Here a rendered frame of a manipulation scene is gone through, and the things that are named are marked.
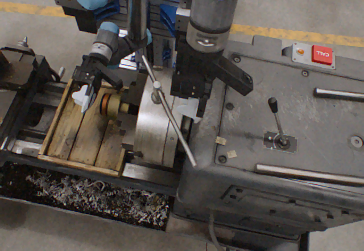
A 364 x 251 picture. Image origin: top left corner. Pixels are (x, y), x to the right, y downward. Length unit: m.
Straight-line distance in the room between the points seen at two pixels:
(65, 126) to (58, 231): 0.96
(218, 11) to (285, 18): 2.45
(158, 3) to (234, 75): 0.84
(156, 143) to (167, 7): 0.67
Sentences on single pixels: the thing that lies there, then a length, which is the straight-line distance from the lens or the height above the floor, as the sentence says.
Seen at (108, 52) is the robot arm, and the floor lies 1.09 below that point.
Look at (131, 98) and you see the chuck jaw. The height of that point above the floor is 1.13.
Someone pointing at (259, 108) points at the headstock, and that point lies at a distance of 0.90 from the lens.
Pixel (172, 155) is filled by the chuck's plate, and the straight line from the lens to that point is 0.93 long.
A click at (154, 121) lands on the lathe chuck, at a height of 1.21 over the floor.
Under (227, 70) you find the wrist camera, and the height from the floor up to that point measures 1.51.
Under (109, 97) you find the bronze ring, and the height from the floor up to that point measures 1.11.
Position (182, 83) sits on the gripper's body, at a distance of 0.63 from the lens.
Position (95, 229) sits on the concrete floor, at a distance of 2.07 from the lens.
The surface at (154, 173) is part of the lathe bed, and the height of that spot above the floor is 0.87.
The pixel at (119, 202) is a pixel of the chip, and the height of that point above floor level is 0.60.
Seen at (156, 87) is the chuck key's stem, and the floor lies 1.32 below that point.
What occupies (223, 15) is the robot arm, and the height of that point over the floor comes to 1.63.
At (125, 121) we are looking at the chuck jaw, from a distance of 1.01.
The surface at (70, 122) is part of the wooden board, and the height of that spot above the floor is 0.88.
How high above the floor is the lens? 2.02
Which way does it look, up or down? 65 degrees down
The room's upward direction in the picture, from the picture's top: 9 degrees clockwise
